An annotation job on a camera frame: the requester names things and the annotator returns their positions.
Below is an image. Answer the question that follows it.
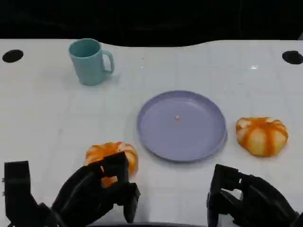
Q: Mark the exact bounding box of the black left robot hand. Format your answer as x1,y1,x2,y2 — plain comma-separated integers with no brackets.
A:
51,151,142,227

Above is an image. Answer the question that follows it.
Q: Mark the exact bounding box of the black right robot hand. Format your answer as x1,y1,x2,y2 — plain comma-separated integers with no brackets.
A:
206,164,300,227

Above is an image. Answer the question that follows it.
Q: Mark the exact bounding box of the orange white toy bread roll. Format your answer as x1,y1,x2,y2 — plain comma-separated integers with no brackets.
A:
85,141,139,189
235,116,289,157

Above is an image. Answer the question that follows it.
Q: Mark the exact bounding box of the pale green mug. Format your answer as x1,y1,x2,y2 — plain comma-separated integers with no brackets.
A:
68,38,115,86

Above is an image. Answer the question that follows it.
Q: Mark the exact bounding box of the lilac plate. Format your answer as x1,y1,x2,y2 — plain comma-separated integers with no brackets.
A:
136,90,228,163

